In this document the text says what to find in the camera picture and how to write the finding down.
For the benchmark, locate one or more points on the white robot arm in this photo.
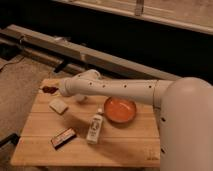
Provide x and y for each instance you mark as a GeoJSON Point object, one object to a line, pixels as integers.
{"type": "Point", "coordinates": [185, 118]}

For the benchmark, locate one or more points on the orange ceramic bowl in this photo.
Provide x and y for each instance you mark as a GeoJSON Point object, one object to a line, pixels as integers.
{"type": "Point", "coordinates": [119, 110]}

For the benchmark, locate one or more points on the white plastic bottle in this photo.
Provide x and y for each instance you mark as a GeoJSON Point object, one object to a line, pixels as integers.
{"type": "Point", "coordinates": [95, 127]}

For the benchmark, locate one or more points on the beige sponge block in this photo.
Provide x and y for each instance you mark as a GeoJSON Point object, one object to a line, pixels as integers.
{"type": "Point", "coordinates": [58, 106]}

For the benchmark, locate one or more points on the dark chocolate bar packet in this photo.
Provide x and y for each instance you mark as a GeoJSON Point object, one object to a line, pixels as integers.
{"type": "Point", "coordinates": [63, 138]}

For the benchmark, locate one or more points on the black object at left edge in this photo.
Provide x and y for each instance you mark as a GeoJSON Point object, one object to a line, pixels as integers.
{"type": "Point", "coordinates": [12, 138]}

